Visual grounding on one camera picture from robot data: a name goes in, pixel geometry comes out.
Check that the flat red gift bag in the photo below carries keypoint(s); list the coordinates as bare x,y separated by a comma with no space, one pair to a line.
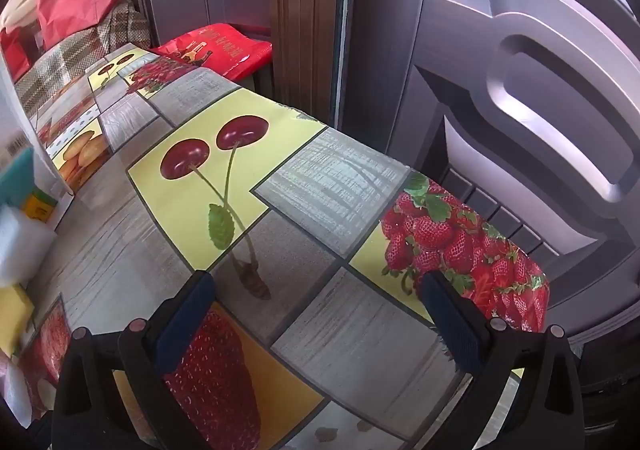
220,47

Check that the brown wooden door frame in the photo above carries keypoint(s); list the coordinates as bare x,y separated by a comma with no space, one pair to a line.
305,19

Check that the fruit print tablecloth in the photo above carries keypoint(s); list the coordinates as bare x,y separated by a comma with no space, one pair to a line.
325,169

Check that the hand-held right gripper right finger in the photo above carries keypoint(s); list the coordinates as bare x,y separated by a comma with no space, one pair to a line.
450,325

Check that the plaid covered bench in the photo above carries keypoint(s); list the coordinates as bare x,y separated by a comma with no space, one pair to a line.
65,59

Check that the white foam block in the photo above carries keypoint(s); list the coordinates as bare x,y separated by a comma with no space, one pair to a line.
22,245

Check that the red tote bag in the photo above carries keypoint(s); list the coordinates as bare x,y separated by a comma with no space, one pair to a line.
15,52

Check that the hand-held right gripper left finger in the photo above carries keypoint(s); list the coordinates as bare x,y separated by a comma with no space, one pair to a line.
185,325

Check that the yellow sponge green top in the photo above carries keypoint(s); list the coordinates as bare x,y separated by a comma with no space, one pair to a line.
15,317

